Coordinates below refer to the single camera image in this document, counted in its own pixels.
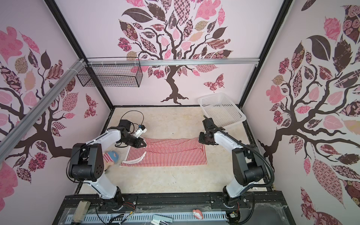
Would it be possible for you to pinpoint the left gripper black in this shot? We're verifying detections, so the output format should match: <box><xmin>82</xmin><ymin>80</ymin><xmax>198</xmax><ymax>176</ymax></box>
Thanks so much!
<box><xmin>119</xmin><ymin>133</ymin><xmax>147</xmax><ymax>149</ymax></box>

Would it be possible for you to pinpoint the red white striped tank top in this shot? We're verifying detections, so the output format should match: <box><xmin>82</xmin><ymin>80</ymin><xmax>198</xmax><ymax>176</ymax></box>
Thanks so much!
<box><xmin>120</xmin><ymin>137</ymin><xmax>207</xmax><ymax>167</ymax></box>

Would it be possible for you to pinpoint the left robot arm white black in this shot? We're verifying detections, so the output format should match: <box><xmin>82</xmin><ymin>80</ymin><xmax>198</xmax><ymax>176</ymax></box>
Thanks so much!
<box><xmin>67</xmin><ymin>125</ymin><xmax>147</xmax><ymax>211</ymax></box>

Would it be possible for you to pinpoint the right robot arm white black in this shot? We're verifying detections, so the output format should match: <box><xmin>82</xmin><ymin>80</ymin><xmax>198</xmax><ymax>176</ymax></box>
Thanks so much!
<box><xmin>199</xmin><ymin>131</ymin><xmax>267</xmax><ymax>207</ymax></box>

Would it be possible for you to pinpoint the white plastic laundry basket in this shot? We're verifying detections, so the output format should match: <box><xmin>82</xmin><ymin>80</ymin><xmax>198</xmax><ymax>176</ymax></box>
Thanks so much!
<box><xmin>198</xmin><ymin>93</ymin><xmax>247</xmax><ymax>129</ymax></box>

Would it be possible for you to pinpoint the plush doll blue hat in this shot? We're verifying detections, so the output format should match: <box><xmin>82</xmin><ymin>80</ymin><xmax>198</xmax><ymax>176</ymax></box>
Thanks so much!
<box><xmin>103</xmin><ymin>151</ymin><xmax>119</xmax><ymax>171</ymax></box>

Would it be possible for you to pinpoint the red white small toy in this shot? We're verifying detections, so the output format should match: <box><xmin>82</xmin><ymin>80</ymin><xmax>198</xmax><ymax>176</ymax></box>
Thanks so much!
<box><xmin>192</xmin><ymin>209</ymin><xmax>204</xmax><ymax>220</ymax></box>

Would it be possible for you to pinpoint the beige box on base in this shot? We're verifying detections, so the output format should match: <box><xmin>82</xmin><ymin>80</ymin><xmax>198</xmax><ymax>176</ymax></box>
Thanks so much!
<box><xmin>71</xmin><ymin>201</ymin><xmax>91</xmax><ymax>225</ymax></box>

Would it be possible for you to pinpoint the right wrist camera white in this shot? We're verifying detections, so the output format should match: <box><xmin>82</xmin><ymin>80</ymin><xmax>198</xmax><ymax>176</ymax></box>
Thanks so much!
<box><xmin>202</xmin><ymin>115</ymin><xmax>225</xmax><ymax>133</ymax></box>

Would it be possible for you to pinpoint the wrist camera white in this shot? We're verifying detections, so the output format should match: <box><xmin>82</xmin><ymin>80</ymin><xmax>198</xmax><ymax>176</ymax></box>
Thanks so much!
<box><xmin>133</xmin><ymin>125</ymin><xmax>147</xmax><ymax>138</ymax></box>
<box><xmin>202</xmin><ymin>115</ymin><xmax>225</xmax><ymax>133</ymax></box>

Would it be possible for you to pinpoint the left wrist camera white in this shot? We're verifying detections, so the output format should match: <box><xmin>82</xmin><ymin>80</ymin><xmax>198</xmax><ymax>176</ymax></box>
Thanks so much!
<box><xmin>133</xmin><ymin>125</ymin><xmax>147</xmax><ymax>138</ymax></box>

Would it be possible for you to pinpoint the thin black camera cable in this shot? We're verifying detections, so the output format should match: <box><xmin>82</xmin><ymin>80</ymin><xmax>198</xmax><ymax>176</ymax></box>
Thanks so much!
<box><xmin>119</xmin><ymin>110</ymin><xmax>145</xmax><ymax>127</ymax></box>

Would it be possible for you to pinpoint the black corrugated cable conduit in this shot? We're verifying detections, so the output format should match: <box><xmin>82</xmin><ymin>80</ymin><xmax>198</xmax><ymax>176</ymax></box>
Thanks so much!
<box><xmin>222</xmin><ymin>129</ymin><xmax>275</xmax><ymax>225</ymax></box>

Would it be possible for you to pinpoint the black wire mesh basket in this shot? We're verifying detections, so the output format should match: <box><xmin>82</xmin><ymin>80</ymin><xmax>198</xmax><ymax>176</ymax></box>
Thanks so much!
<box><xmin>77</xmin><ymin>56</ymin><xmax>143</xmax><ymax>88</ymax></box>

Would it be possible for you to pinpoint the white slotted cable duct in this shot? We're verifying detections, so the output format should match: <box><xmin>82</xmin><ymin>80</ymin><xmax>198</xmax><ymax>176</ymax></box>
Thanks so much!
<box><xmin>82</xmin><ymin>211</ymin><xmax>227</xmax><ymax>225</ymax></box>

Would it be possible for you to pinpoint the white device on duct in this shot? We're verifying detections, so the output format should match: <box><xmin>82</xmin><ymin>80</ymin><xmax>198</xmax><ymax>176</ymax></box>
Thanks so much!
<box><xmin>151</xmin><ymin>215</ymin><xmax>173</xmax><ymax>225</ymax></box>

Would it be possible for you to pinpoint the aluminium rail back wall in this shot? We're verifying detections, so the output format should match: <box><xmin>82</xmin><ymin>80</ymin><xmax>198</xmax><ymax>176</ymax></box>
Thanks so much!
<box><xmin>87</xmin><ymin>58</ymin><xmax>260</xmax><ymax>66</ymax></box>

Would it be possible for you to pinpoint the aluminium rail wall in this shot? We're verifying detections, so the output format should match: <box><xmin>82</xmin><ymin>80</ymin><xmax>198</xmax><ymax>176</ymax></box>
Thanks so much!
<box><xmin>1</xmin><ymin>59</ymin><xmax>86</xmax><ymax>162</ymax></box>
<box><xmin>87</xmin><ymin>58</ymin><xmax>260</xmax><ymax>66</ymax></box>

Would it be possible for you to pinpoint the aluminium rail left wall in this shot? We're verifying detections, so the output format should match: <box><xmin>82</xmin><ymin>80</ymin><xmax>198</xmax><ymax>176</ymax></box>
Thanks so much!
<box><xmin>1</xmin><ymin>59</ymin><xmax>86</xmax><ymax>162</ymax></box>

